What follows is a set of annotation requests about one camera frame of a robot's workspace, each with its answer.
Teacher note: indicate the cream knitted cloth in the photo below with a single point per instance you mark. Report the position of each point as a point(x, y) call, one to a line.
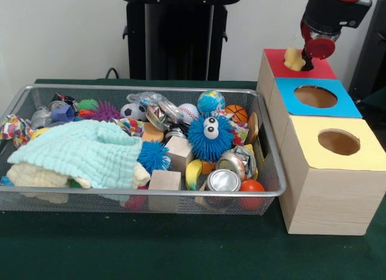
point(30, 176)

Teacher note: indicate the white baseball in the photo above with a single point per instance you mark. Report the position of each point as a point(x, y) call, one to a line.
point(189, 112)

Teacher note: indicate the blue spiky ball with eyes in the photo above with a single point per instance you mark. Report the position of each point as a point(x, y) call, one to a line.
point(208, 147)

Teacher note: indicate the dark green side tablecloth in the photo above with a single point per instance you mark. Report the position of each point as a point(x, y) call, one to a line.
point(377, 99)

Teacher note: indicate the wooden box with three holes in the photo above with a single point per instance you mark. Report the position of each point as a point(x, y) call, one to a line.
point(331, 201)

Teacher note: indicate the globe print ball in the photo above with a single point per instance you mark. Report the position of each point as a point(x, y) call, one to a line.
point(211, 102)

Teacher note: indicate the black and white soccer ball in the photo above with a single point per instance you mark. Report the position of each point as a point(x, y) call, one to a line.
point(132, 111)

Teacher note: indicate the mint green cloth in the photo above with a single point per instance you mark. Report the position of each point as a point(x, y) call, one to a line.
point(84, 150)

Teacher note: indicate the plain orange ball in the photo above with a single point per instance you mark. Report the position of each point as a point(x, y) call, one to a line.
point(252, 188)

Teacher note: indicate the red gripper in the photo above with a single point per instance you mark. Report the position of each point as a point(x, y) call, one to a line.
point(319, 47)

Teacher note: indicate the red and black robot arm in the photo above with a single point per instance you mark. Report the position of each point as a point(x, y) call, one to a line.
point(334, 8)

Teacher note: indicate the small orange basketball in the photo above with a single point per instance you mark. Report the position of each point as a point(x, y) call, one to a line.
point(236, 114)

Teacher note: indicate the plain wooden cube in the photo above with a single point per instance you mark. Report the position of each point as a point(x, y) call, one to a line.
point(180, 153)

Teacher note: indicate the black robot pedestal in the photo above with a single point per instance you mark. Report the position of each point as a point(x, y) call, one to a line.
point(181, 50)

